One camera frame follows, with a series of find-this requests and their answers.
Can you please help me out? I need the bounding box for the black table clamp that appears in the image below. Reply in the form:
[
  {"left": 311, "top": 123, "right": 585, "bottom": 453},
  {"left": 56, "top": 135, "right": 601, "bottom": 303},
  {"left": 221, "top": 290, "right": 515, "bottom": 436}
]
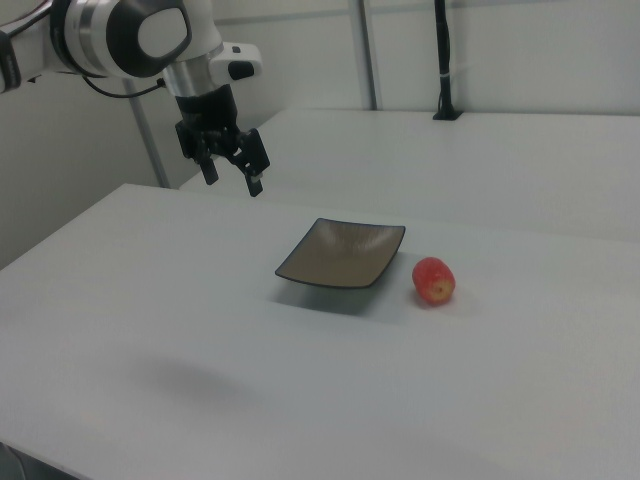
[{"left": 432, "top": 0, "right": 464, "bottom": 122}]

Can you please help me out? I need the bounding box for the square brown ceramic plate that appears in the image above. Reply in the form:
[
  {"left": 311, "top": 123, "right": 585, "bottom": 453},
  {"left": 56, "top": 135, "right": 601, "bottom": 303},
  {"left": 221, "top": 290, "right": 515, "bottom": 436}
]
[{"left": 273, "top": 217, "right": 407, "bottom": 290}]

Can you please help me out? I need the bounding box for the grey metal partition post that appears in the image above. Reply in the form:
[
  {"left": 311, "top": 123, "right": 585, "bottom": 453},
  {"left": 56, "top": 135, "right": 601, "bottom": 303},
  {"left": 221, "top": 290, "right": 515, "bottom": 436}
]
[
  {"left": 355, "top": 0, "right": 385, "bottom": 112},
  {"left": 121, "top": 79, "right": 172, "bottom": 190}
]

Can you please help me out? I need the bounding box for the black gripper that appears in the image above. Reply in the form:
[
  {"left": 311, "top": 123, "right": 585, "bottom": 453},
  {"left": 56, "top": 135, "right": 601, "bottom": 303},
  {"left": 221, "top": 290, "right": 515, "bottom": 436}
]
[{"left": 174, "top": 84, "right": 272, "bottom": 198}]

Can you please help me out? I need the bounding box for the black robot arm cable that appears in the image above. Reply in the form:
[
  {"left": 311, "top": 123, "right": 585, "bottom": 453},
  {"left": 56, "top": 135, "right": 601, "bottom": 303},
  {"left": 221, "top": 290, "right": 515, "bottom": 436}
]
[{"left": 79, "top": 73, "right": 167, "bottom": 99}]

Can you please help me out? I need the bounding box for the red apple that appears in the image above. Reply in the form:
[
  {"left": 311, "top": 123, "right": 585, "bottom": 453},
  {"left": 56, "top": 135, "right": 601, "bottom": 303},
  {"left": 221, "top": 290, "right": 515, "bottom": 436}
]
[{"left": 411, "top": 256, "right": 457, "bottom": 307}]

